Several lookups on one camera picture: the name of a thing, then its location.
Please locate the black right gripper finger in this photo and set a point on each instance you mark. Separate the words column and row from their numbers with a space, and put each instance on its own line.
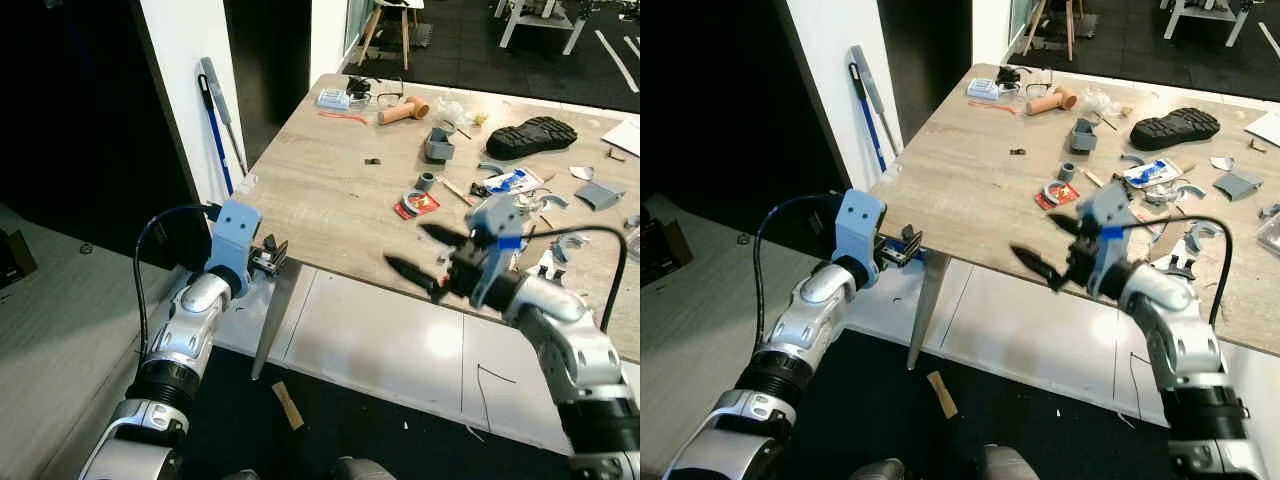
column 412, row 271
column 442, row 237
column 1066, row 227
column 1038, row 266

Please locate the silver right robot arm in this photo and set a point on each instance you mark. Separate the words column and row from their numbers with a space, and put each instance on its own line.
column 1185, row 330
column 575, row 345

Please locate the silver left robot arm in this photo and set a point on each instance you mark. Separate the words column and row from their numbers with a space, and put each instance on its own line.
column 185, row 330
column 815, row 305

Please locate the red snack wrapper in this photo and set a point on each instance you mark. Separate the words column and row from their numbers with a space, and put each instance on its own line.
column 1058, row 194
column 416, row 204

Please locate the short wooden stick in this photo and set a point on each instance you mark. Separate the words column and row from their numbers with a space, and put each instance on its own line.
column 455, row 189
column 1092, row 178

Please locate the small grey cylinder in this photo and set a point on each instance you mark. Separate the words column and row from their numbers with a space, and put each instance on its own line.
column 1067, row 172
column 426, row 181

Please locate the blue white wrapper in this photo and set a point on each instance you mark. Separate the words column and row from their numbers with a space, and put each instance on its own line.
column 1150, row 172
column 515, row 182

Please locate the light wooden table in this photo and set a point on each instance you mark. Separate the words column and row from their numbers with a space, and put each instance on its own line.
column 340, row 190
column 980, row 190

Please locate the clear plastic bag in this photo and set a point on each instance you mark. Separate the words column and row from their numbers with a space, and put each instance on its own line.
column 1098, row 100
column 450, row 108

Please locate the black shoe sole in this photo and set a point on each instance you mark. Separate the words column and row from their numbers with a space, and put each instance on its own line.
column 1175, row 127
column 530, row 135

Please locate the thin orange strip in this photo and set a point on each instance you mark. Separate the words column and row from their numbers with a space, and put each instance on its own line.
column 345, row 117
column 995, row 107

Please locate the brown cardboard scrap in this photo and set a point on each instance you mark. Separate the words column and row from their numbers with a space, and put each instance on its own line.
column 288, row 405
column 941, row 393

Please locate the flat grey plastic part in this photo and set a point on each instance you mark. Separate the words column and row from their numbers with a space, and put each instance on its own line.
column 600, row 193
column 1238, row 183

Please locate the black safety glasses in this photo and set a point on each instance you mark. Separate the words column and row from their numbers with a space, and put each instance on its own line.
column 360, row 88
column 1008, row 76

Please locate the clear plastic container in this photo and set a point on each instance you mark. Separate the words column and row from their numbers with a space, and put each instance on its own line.
column 632, row 240
column 1268, row 232

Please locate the grey right robot foot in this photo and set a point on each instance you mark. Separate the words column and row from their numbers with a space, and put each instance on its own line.
column 1005, row 463
column 355, row 469

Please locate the grey robot foot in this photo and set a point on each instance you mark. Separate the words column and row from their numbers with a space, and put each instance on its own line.
column 240, row 475
column 355, row 469
column 1005, row 463
column 880, row 471

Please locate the dark cardboard box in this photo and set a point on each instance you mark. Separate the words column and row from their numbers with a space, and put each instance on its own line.
column 665, row 250
column 15, row 258

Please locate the wooden legged stool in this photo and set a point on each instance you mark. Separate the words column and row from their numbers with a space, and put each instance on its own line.
column 1050, row 20
column 390, row 20

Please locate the white paper sheet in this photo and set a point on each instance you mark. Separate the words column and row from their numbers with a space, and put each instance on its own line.
column 1265, row 125
column 625, row 135

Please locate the grey left robot foot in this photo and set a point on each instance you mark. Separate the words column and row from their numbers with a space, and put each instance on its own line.
column 880, row 471
column 240, row 475

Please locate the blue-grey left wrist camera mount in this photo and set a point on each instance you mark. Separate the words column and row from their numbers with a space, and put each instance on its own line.
column 860, row 225
column 232, row 240

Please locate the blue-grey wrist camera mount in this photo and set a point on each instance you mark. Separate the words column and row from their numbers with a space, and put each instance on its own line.
column 1108, row 222
column 497, row 232
column 860, row 225
column 232, row 240

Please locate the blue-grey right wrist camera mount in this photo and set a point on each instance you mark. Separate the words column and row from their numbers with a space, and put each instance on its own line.
column 497, row 232
column 1108, row 222

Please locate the grey printed bracket part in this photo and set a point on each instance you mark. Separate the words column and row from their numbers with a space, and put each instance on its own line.
column 438, row 143
column 1083, row 135

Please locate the white metal frame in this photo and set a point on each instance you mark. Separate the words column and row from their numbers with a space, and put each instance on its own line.
column 545, row 20
column 1205, row 18

